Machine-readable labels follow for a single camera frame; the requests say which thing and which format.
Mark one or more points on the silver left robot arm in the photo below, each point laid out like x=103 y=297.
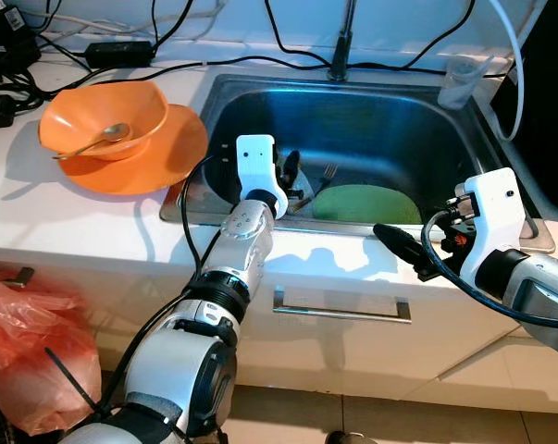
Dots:
x=241 y=231

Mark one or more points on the red plastic bag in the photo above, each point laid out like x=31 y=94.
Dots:
x=29 y=342

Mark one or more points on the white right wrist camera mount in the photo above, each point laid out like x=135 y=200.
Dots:
x=491 y=217

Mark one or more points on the stainless steel sink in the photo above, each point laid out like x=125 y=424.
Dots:
x=380 y=120

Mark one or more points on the robot right leg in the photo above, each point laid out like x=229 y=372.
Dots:
x=348 y=437

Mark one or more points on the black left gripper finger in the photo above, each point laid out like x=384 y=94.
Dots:
x=297 y=166
x=285 y=168

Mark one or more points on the white ceramic bowl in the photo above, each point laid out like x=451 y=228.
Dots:
x=306 y=190

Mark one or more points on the black faucet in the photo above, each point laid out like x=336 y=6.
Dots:
x=341 y=42

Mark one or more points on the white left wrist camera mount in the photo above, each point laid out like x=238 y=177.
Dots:
x=258 y=166

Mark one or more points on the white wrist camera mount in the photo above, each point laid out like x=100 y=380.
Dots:
x=491 y=217
x=258 y=166

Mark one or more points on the metal fork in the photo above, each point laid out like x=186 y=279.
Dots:
x=325 y=174

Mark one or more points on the black charger with white label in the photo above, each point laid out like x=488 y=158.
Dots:
x=1 y=42

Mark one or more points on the orange plastic plate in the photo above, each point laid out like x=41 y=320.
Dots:
x=167 y=157

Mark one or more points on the clear glass cup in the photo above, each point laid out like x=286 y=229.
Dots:
x=459 y=83

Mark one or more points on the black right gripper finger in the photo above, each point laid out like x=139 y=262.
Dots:
x=401 y=246

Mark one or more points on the orange plastic bowl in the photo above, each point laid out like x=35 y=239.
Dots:
x=84 y=106

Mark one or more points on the flat black power adapter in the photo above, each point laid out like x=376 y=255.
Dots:
x=119 y=53

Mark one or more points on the green plate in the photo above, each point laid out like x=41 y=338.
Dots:
x=366 y=203

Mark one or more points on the white cabinet drawer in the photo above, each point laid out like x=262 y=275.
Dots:
x=353 y=351

